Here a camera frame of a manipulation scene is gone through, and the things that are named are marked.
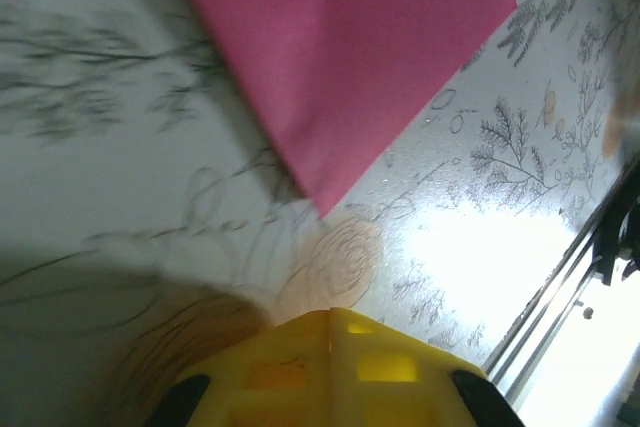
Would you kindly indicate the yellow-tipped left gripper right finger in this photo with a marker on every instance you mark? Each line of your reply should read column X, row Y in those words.
column 390, row 387

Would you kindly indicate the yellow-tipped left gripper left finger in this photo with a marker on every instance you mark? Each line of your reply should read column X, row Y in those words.
column 280, row 387

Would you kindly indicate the aluminium table rail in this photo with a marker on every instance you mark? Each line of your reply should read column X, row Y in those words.
column 550, row 297

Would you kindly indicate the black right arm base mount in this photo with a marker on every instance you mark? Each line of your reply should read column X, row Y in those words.
column 622, row 237

